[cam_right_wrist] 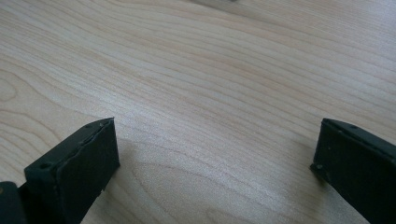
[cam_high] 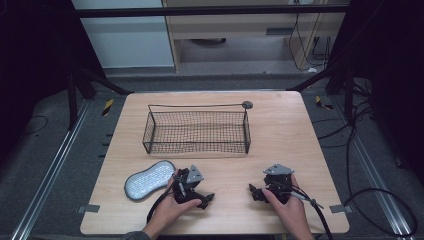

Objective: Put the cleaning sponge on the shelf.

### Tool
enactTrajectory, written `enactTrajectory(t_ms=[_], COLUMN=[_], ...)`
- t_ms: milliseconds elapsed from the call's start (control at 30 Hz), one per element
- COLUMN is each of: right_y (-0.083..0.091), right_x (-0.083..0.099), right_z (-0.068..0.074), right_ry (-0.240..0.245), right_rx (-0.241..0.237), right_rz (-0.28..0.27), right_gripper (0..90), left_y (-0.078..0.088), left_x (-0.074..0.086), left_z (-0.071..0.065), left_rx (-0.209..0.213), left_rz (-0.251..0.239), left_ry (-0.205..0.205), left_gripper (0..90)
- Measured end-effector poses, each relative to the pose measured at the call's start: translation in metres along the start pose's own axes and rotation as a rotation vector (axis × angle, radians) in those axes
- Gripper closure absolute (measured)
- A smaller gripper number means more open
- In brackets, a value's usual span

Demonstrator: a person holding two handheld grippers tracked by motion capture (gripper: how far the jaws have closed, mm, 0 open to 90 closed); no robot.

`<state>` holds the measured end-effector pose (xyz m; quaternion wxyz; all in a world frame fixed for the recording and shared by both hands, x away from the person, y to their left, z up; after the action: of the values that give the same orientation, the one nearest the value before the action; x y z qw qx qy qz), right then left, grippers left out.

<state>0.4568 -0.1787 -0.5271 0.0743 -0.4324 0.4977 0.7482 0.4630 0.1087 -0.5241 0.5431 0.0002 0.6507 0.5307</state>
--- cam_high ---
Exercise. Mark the black curtain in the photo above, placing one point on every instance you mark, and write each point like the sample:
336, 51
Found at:
33, 50
390, 66

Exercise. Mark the grey tape piece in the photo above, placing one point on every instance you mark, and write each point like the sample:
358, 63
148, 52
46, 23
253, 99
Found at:
340, 209
89, 208

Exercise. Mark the person's left hand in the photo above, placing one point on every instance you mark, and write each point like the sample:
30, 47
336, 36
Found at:
168, 210

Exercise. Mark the aluminium floor rail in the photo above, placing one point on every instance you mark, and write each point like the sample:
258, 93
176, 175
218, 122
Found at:
376, 180
50, 173

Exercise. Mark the grey oval silicone pad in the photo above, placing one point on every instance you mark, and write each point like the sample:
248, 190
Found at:
149, 181

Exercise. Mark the person's right hand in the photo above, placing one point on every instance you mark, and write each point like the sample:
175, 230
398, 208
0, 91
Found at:
290, 210

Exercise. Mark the black horizontal frame bar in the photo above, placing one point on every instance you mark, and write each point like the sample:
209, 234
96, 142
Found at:
200, 11

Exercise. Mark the light wooden desk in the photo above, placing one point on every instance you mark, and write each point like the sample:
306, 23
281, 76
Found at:
240, 30

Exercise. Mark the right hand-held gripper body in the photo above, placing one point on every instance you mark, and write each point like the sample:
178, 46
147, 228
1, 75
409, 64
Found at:
278, 183

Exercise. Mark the white cabinet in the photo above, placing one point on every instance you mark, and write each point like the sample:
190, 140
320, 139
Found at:
126, 40

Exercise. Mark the yellow black striped tape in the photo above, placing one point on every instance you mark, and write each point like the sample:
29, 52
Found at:
107, 107
322, 103

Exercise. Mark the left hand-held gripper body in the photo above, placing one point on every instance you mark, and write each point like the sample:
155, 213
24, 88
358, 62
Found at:
186, 190

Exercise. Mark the black metal stand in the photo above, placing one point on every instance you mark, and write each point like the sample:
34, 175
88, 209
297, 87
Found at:
349, 96
71, 100

